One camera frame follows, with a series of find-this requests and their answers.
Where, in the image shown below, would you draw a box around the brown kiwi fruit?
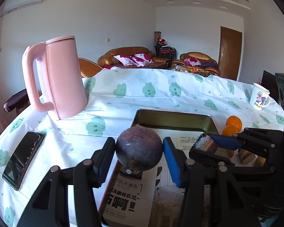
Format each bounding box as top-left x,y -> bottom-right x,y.
254,156 -> 266,167

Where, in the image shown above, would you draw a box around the purple passion fruit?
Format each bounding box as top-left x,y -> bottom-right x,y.
116,125 -> 163,174

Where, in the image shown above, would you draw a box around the layered cake piece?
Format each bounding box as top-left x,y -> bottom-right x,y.
192,133 -> 220,154

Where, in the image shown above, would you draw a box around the dark dried date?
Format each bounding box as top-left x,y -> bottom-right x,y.
238,149 -> 255,165

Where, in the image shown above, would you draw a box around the small orange mandarin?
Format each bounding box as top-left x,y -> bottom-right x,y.
227,150 -> 234,159

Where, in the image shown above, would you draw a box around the pink metal tin box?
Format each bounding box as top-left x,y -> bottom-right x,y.
100,109 -> 218,226

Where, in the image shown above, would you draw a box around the white cartoon mug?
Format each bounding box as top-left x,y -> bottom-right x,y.
249,83 -> 271,111

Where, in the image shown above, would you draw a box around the black smartphone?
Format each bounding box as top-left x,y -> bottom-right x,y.
2,131 -> 45,191

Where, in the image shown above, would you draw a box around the printed paper sheet in tin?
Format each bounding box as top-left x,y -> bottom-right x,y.
102,124 -> 211,227

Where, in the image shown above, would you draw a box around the black television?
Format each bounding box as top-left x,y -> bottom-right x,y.
261,70 -> 279,103

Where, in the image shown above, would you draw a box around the white tablecloth green clouds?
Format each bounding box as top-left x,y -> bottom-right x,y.
0,69 -> 284,226

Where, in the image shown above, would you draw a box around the cluttered coffee table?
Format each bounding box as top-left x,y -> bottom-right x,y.
171,65 -> 206,75

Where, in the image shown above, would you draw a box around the brown leather armchair far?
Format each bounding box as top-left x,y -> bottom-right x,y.
171,52 -> 220,77

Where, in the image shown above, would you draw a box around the pink cushion on armchair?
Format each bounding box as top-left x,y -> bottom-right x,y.
184,58 -> 201,66

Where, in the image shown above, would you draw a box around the brown wooden door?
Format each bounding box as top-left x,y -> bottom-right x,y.
218,27 -> 242,80

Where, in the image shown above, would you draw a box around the purple round stool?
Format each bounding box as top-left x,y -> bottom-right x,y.
3,89 -> 30,115

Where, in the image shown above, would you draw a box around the stacked black red chairs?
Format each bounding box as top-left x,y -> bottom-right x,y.
155,37 -> 177,61

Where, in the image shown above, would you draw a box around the pink floral cushion right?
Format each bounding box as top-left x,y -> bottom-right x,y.
132,53 -> 154,67

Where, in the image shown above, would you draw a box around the pink floral cushion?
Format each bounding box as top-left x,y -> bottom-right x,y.
132,53 -> 154,67
114,55 -> 137,66

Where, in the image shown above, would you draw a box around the brown leather long sofa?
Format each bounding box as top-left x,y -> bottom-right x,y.
97,47 -> 171,69

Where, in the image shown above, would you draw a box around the pink electric kettle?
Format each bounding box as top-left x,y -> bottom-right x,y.
22,35 -> 88,120

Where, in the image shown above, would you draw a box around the pink floral cushion left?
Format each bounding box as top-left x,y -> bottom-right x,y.
114,55 -> 137,66

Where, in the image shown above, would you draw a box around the brown leather chair near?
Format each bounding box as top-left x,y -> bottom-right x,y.
78,58 -> 103,78

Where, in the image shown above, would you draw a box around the white air conditioner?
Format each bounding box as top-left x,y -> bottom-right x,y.
3,0 -> 42,14

